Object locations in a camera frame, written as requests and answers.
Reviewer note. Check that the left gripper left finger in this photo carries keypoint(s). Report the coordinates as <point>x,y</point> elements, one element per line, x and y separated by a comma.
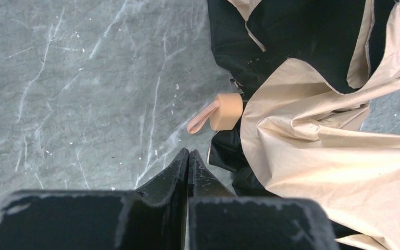
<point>150,217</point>

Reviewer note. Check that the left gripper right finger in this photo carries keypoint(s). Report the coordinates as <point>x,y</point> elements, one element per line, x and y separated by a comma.
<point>220,220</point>

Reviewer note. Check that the beige folding umbrella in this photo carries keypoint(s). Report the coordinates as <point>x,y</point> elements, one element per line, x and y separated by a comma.
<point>307,71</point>

